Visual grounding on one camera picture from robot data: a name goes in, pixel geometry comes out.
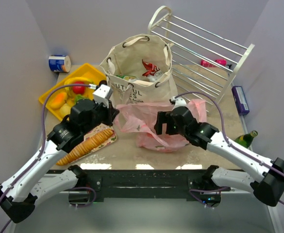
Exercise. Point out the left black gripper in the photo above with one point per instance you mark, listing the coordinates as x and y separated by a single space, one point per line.
110 113

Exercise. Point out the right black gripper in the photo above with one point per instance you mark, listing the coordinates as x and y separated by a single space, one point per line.
172 120

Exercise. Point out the pink plastic bag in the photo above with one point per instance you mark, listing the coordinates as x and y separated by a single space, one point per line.
140 118

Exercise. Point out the green chips bag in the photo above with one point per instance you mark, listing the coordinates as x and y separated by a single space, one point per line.
128 78

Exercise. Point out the red white snack packet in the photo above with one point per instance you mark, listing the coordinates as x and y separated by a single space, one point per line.
153 73

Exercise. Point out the beige canvas tote bag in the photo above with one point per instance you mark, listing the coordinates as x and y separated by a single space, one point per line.
126 59

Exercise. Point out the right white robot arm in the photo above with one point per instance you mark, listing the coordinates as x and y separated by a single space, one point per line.
260 175

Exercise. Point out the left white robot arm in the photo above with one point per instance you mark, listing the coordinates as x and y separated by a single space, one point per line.
20 194

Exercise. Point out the floral rectangular plate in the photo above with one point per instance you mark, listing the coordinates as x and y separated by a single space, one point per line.
97 130

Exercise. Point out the row of round crackers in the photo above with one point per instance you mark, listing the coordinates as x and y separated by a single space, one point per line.
85 147

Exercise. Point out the dark toy plum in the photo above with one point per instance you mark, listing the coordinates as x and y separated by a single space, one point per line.
104 82

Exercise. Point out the green toy grapes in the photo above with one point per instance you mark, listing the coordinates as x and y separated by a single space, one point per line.
80 97

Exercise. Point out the red toy apple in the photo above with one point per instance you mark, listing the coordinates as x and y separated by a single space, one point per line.
78 89

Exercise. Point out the yellow toy lemon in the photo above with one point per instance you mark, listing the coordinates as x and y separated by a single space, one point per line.
64 110

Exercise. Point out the yellow toy banana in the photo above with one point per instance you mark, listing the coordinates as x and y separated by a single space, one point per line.
69 91

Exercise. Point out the orange toy mango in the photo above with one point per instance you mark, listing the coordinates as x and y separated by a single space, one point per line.
58 101

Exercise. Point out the white metal rack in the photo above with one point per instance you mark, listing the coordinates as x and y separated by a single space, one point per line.
191 43

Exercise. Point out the pink packet behind rack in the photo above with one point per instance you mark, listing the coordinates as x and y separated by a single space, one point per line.
204 63

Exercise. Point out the blue white tissue roll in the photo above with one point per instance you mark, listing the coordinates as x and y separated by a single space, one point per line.
59 63

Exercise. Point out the purple box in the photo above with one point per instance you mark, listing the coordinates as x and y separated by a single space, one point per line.
240 100

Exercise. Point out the green glass bottle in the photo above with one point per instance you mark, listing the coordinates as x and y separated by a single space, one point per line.
246 139

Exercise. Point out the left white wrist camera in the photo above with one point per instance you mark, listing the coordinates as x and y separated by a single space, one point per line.
101 94

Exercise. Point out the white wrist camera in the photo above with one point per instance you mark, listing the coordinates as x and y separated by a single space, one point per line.
177 102
101 94

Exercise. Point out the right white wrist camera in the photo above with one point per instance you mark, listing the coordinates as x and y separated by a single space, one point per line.
177 102

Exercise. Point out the black base frame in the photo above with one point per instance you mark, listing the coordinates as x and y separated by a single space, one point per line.
99 185

